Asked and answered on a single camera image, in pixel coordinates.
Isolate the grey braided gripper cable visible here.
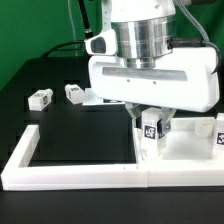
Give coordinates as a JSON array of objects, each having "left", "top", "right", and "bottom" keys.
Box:
[{"left": 174, "top": 0, "right": 222, "bottom": 76}]

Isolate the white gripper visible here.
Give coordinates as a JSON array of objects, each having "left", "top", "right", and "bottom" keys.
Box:
[{"left": 89, "top": 47, "right": 220, "bottom": 138}]

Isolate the white sheet with fiducial tags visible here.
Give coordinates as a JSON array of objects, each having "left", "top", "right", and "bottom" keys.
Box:
[{"left": 83, "top": 88, "right": 123, "bottom": 106}]

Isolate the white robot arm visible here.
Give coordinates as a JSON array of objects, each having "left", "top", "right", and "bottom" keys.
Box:
[{"left": 86, "top": 0, "right": 221, "bottom": 133}]

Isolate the white U-shaped obstacle fence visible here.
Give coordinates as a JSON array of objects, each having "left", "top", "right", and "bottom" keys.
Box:
[{"left": 1, "top": 125, "right": 224, "bottom": 191}]

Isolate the grey thin cable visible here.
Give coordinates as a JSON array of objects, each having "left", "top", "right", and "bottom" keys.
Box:
[{"left": 67, "top": 0, "right": 78, "bottom": 57}]

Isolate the white square tabletop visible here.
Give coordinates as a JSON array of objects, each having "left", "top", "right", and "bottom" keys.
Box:
[{"left": 133, "top": 117, "right": 224, "bottom": 163}]

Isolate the black cable thick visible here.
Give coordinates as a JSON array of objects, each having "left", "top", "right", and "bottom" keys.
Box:
[{"left": 41, "top": 0, "right": 100, "bottom": 58}]

